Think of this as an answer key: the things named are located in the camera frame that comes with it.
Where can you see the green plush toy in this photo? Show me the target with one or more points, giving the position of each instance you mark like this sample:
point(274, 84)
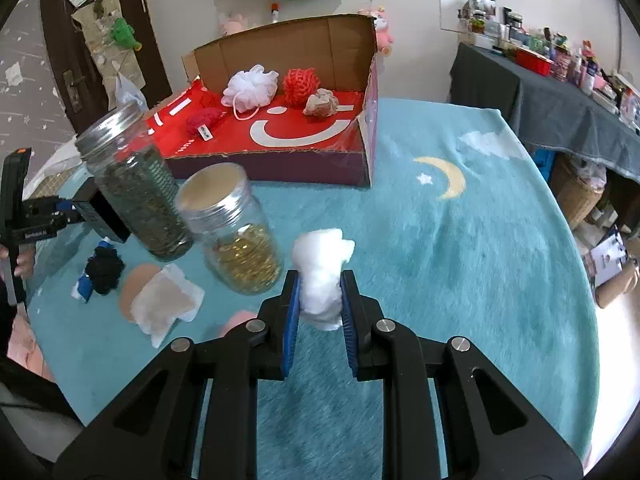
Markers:
point(125, 34)

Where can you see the plastic jar of yellow capsules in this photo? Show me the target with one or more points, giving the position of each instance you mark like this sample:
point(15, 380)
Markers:
point(235, 240)

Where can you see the beige makeup sponge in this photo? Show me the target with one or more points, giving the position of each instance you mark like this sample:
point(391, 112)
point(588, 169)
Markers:
point(135, 285)

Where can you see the table with cluttered items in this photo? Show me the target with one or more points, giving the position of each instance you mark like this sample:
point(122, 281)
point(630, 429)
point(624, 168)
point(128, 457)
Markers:
point(590, 70)

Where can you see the glass jar with metal lid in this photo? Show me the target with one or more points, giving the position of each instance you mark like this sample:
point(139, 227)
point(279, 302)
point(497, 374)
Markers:
point(140, 195)

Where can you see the red plastic container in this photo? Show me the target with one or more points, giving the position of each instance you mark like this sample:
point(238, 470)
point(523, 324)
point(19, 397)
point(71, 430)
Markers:
point(534, 61)

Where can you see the red capped tube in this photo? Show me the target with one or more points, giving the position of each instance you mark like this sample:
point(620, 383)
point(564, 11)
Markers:
point(274, 12)

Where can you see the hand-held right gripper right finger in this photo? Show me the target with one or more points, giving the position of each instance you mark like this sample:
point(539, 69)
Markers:
point(348, 330)

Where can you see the white gauze pad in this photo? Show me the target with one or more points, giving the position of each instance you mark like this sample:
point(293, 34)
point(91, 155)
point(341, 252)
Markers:
point(165, 305)

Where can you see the red knit plush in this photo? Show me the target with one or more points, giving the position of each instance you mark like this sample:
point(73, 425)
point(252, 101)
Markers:
point(202, 120)

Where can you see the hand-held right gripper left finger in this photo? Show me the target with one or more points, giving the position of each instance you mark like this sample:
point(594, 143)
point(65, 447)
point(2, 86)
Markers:
point(292, 320)

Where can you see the dark wooden door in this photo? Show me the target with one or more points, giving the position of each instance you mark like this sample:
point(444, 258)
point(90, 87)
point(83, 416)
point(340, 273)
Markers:
point(60, 35)

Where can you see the blue black small object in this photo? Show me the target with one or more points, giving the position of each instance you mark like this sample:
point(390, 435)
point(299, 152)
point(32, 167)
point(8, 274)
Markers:
point(84, 287)

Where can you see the person's pink clothing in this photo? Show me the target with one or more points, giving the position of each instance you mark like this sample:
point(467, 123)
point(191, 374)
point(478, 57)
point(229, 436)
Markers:
point(22, 345)

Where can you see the pink pig plush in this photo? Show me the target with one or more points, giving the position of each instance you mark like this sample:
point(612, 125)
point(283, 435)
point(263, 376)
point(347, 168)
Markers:
point(234, 24)

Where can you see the white cotton wad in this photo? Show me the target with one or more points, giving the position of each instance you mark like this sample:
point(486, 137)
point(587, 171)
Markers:
point(320, 280)

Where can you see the grey cloth covered table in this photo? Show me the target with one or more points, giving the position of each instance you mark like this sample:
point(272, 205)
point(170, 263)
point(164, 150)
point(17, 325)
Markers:
point(550, 110)

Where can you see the pink round face plush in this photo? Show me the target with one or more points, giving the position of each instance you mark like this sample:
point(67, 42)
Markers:
point(382, 30)

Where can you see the black fuzzy scrunchie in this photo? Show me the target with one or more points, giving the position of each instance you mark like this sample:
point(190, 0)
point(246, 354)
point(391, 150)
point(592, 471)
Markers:
point(105, 270)

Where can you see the orange crochet pouf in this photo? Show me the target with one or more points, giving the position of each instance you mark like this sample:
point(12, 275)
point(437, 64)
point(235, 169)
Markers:
point(300, 85)

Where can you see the small dark box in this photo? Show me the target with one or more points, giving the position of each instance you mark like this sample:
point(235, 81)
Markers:
point(102, 215)

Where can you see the cardboard box with red lining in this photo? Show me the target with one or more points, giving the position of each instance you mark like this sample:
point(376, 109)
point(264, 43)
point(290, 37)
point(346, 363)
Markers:
point(310, 45)

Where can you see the hanging fabric organizer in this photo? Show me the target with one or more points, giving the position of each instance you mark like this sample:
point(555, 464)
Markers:
point(100, 35)

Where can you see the wicker basket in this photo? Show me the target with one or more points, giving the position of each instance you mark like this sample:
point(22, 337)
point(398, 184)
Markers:
point(580, 195)

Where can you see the teal blanket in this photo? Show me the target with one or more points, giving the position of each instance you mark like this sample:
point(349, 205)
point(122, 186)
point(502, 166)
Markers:
point(450, 260)

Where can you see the clear plastic bag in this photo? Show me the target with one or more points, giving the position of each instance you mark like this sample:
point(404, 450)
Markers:
point(127, 92)

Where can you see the cream crochet scrunchie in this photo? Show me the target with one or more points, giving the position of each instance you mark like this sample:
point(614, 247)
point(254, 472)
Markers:
point(322, 102)

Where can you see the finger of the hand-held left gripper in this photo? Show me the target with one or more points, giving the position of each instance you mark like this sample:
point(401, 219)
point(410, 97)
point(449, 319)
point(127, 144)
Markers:
point(65, 212)

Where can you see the person's left hand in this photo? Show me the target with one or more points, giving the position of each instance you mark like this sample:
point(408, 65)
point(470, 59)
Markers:
point(25, 265)

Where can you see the white mesh bath pouf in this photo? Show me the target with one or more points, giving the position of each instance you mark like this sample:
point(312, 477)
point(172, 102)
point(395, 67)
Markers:
point(250, 87)

